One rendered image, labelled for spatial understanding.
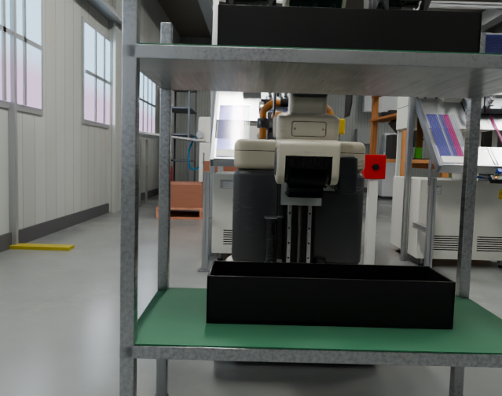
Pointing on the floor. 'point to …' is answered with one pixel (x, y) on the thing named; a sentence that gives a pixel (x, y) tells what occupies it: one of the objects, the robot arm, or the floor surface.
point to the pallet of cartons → (188, 196)
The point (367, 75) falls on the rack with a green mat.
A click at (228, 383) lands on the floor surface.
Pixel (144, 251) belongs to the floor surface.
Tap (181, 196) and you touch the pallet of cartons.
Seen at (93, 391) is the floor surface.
